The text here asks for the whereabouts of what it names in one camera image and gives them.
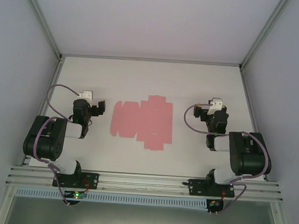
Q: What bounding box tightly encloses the pink paper box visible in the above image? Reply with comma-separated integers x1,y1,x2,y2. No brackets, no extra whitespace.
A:
108,92,176,152

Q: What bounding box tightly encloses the grey metal sheet panel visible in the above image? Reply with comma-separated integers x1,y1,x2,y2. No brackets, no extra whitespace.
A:
4,195,281,224

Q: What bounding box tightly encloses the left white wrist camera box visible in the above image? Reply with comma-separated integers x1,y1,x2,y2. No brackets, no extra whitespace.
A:
77,89,94,100

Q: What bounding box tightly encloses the right aluminium side rail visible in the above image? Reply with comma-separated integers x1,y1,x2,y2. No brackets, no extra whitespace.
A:
231,69,276,182

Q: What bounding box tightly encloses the aluminium side rail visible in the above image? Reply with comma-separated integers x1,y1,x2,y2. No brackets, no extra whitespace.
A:
231,69,276,182
19,54,65,169

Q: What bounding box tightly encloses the left aluminium side rail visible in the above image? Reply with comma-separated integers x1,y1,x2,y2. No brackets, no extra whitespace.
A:
19,54,65,169

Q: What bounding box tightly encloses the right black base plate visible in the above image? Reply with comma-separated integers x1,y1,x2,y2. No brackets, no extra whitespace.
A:
188,178,237,200

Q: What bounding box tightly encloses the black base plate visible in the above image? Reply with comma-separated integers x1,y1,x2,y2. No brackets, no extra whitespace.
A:
188,178,237,200
52,170,100,190

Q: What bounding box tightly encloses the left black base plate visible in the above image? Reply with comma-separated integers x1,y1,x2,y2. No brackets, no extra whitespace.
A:
52,170,100,190

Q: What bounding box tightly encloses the right aluminium frame post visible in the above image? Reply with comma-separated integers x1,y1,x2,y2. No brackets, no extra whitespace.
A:
238,0,291,76

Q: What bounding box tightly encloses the aluminium frame post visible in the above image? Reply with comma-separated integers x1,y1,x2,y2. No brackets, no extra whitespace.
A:
238,0,291,76
14,0,68,61

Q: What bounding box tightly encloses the aluminium mounting rail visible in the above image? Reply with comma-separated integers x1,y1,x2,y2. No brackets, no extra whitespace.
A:
5,165,286,206

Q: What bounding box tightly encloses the left aluminium frame post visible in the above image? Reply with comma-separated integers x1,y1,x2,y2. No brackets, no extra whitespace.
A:
14,0,68,61

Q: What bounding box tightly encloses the white slotted cable duct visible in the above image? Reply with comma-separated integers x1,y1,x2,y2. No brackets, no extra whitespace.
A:
15,186,208,210

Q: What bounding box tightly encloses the left aluminium frame leg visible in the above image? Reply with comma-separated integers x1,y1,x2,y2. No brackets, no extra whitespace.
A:
0,185,16,224

